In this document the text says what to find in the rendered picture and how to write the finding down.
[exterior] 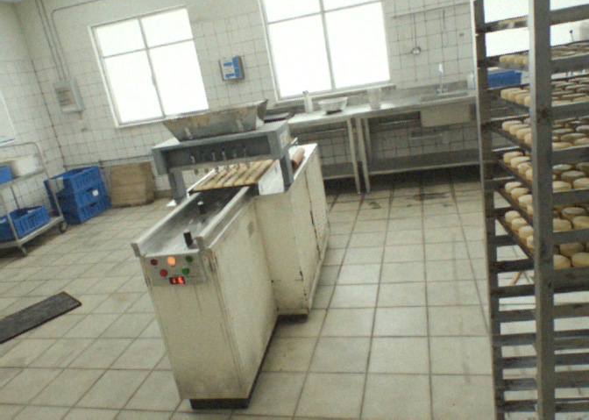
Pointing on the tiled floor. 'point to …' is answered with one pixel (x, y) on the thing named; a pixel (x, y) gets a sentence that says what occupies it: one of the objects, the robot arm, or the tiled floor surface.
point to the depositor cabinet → (291, 233)
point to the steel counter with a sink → (404, 100)
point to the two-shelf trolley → (19, 207)
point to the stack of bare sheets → (36, 316)
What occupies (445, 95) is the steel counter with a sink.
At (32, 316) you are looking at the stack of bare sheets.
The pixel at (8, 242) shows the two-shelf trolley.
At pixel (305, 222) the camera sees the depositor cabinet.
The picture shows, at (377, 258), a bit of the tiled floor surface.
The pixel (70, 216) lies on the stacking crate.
